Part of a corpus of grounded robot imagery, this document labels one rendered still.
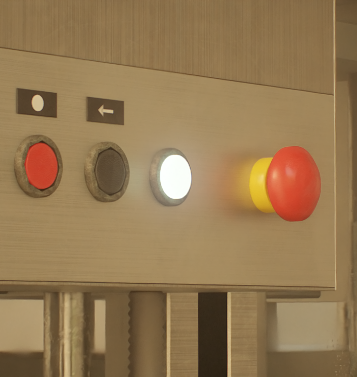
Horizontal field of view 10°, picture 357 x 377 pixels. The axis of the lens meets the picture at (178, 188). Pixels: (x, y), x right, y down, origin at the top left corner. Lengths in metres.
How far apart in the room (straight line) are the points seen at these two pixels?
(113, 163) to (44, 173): 0.05
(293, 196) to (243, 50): 0.08
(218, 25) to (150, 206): 0.11
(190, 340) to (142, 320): 0.14
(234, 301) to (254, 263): 0.23
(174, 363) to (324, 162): 0.19
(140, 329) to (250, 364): 0.19
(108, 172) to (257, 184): 0.12
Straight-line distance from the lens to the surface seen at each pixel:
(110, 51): 1.01
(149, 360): 1.15
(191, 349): 1.28
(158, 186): 1.02
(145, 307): 1.15
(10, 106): 0.95
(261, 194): 1.08
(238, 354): 1.32
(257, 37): 1.10
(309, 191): 1.08
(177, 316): 1.27
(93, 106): 0.99
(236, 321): 1.31
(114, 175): 1.00
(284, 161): 1.07
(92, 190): 0.99
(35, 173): 0.96
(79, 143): 0.99
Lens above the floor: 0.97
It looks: 4 degrees up
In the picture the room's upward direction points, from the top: straight up
